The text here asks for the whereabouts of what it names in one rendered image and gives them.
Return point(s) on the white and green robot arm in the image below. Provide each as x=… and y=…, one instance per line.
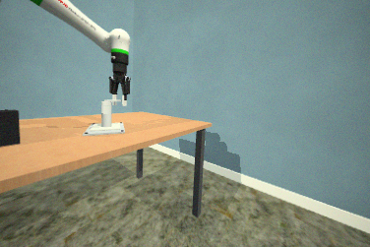
x=68, y=13

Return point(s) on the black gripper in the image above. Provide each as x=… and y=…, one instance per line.
x=120, y=71

